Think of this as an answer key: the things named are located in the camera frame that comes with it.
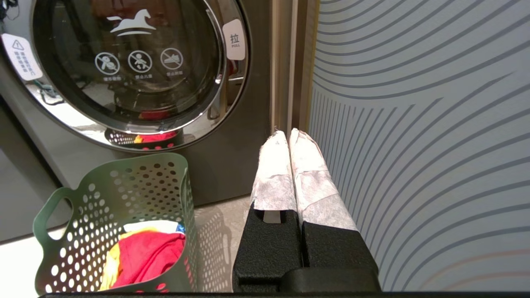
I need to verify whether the grey front-load washing machine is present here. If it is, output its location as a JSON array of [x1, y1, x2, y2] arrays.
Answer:
[[0, 0, 274, 207]]

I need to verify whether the red garment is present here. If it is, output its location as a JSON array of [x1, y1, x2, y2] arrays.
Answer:
[[111, 230, 186, 289]]

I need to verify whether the white garment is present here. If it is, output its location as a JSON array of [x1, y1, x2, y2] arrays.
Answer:
[[123, 220, 186, 235]]

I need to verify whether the yellow garment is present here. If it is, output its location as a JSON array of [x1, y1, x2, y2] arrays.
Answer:
[[99, 227, 160, 291]]

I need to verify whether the green perforated laundry basket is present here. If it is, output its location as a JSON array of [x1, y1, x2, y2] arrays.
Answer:
[[33, 153, 198, 295]]

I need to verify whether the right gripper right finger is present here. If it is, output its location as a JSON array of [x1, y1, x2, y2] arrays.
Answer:
[[280, 128, 382, 293]]

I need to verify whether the round chrome washer door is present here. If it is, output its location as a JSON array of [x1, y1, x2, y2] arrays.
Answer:
[[0, 0, 252, 153]]

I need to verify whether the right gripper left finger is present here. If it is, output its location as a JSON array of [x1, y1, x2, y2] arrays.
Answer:
[[232, 130, 304, 293]]

